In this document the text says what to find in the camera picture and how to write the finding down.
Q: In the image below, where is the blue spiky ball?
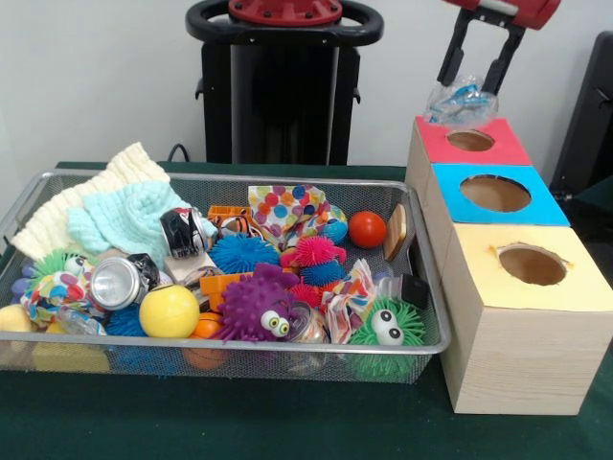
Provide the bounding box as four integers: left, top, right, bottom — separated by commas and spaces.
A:
209, 233, 284, 274

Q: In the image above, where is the cream knitted cloth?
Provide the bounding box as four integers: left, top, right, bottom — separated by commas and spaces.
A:
10, 141, 171, 263

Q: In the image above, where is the green spiky toy with eyes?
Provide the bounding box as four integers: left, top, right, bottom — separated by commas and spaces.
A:
347, 296, 426, 349

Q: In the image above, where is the yellow smiley ball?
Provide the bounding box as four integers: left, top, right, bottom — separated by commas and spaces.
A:
138, 284, 201, 339

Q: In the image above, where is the wooden three-hole box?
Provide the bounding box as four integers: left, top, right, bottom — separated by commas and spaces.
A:
404, 115, 613, 416

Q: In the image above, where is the purple spiky toy with eyes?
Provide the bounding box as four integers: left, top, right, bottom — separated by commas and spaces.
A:
210, 262, 301, 344

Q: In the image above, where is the red rubber ball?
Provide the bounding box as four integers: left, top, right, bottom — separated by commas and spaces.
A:
348, 210, 388, 249

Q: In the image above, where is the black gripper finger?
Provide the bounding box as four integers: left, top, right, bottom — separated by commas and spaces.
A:
436, 9, 469, 87
481, 24, 528, 97

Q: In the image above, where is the dark green tablecloth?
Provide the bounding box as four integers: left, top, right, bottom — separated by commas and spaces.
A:
0, 161, 613, 460
567, 179, 613, 229

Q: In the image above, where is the black cable loop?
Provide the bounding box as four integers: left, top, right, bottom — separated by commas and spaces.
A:
166, 142, 193, 164

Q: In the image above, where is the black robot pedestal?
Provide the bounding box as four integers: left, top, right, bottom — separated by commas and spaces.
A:
185, 0, 384, 167

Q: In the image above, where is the crushed silver can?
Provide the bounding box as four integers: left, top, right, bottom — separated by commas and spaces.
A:
89, 256, 162, 311

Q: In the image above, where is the crushed black can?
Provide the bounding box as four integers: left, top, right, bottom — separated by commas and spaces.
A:
159, 206, 219, 261

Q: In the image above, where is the polka dot paper napkin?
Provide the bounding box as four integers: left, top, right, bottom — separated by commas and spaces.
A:
247, 184, 346, 251

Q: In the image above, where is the wire mesh bin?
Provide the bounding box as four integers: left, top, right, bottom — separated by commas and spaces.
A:
0, 168, 452, 385

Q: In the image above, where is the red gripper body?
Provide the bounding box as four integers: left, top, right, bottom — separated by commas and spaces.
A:
443, 0, 562, 32

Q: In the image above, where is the mint green cloth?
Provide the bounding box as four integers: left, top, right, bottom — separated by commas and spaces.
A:
66, 180, 219, 269

